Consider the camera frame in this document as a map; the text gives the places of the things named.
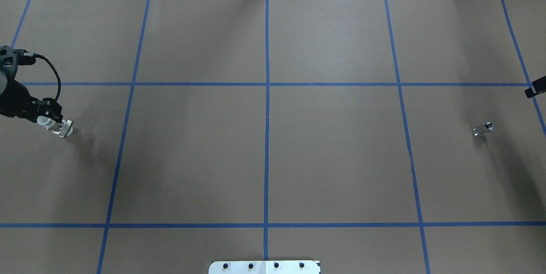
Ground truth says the chrome metal pipe fitting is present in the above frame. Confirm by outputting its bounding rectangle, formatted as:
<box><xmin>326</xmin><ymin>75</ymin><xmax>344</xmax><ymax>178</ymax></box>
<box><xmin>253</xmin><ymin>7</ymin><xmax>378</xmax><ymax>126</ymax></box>
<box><xmin>471</xmin><ymin>122</ymin><xmax>495</xmax><ymax>137</ymax></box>

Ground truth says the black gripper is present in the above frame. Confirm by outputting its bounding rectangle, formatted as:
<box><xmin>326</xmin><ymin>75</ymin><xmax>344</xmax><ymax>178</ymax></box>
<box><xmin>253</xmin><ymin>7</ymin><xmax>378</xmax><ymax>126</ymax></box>
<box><xmin>0</xmin><ymin>79</ymin><xmax>63</xmax><ymax>123</ymax></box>

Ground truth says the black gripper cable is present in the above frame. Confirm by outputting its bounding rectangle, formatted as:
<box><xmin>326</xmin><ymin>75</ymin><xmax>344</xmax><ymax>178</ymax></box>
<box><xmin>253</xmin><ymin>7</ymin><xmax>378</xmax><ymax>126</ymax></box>
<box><xmin>21</xmin><ymin>52</ymin><xmax>62</xmax><ymax>104</ymax></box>

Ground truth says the white PPR valve with handle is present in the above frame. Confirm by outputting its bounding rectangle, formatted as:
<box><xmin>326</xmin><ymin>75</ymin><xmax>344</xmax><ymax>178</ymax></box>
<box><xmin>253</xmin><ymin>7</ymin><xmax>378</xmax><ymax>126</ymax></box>
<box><xmin>37</xmin><ymin>116</ymin><xmax>73</xmax><ymax>138</ymax></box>

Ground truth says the white metal base plate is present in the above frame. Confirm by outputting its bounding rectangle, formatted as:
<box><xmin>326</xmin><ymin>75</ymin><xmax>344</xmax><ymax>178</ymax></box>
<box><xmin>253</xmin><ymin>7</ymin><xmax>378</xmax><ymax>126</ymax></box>
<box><xmin>208</xmin><ymin>260</ymin><xmax>321</xmax><ymax>274</ymax></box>

